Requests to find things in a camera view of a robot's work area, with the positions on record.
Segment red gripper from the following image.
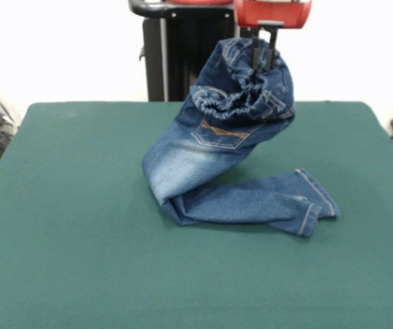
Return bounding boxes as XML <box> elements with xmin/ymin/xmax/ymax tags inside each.
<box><xmin>233</xmin><ymin>0</ymin><xmax>312</xmax><ymax>72</ymax></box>

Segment blue denim jeans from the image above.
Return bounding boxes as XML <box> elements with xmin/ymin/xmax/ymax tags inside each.
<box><xmin>141</xmin><ymin>36</ymin><xmax>342</xmax><ymax>240</ymax></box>

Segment dark green table cloth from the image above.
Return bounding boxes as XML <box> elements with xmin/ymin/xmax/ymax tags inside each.
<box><xmin>0</xmin><ymin>100</ymin><xmax>393</xmax><ymax>329</ymax></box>

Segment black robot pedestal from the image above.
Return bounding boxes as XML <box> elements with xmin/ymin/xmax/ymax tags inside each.
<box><xmin>129</xmin><ymin>0</ymin><xmax>254</xmax><ymax>102</ymax></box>

